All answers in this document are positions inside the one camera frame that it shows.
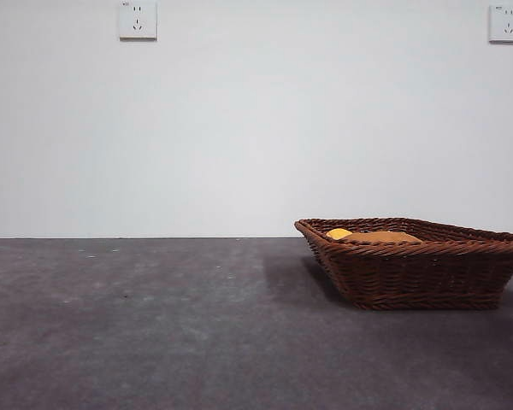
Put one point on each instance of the brown potato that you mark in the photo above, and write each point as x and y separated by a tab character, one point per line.
385	236

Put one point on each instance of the brown wicker basket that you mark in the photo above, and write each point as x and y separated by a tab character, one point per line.
414	275

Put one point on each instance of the white wall socket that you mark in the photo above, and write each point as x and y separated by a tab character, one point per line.
137	20
507	25

